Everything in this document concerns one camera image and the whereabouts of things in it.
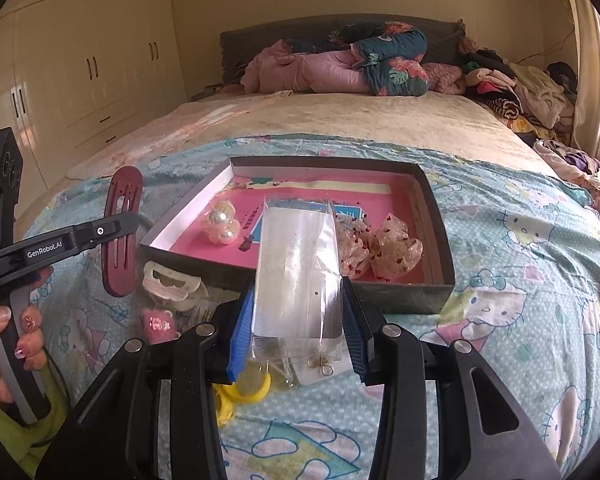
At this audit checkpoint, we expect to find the pearl hair clip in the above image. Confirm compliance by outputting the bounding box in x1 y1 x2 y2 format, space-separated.
200 199 243 247

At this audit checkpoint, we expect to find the yellow hair clip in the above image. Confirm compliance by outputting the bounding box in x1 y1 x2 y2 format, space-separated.
212 360 272 426

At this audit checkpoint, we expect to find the cartoon printed blanket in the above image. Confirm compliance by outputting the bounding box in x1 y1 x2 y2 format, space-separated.
22 132 600 480

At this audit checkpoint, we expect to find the white claw hair clip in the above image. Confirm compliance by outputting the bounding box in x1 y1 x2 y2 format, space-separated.
142 260 210 313

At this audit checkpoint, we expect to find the dark floral quilt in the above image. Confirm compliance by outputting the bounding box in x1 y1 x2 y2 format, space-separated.
285 21 431 97

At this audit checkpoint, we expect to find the person's green clothing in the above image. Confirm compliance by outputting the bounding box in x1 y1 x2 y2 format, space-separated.
0 385 71 463

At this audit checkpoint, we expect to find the sheer bow hair tie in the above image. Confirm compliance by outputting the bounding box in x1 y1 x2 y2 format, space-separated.
370 212 425 279
332 219 377 281

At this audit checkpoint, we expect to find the pink quilt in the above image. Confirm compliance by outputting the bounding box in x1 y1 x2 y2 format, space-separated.
240 39 466 96

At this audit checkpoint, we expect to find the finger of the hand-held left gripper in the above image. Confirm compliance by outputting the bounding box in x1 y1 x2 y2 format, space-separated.
72 212 140 261

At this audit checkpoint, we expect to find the pile of clothes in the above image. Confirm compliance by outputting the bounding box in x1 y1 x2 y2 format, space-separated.
457 47 600 206

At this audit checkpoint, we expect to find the clear plastic bag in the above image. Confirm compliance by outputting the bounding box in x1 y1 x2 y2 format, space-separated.
249 195 350 392

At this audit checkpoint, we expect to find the cream wardrobe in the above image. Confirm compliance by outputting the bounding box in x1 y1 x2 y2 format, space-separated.
0 0 188 201

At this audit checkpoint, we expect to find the grey cardboard box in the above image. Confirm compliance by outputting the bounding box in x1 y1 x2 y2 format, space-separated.
139 156 456 315

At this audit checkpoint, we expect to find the small pink hair clip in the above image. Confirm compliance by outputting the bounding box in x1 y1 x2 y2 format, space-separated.
140 307 181 345

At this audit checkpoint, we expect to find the beige bedspread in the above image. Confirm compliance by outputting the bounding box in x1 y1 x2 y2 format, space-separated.
15 87 561 221

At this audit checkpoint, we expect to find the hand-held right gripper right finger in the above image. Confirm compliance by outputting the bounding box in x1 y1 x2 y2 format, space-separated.
340 276 566 480

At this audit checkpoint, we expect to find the maroon hair clip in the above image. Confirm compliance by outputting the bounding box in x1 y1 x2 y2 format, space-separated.
101 166 143 297

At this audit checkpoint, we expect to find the cream curtain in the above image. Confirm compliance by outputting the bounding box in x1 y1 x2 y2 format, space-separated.
562 0 600 161

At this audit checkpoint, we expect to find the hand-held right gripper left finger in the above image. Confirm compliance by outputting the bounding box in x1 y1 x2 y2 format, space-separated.
35 277 256 480

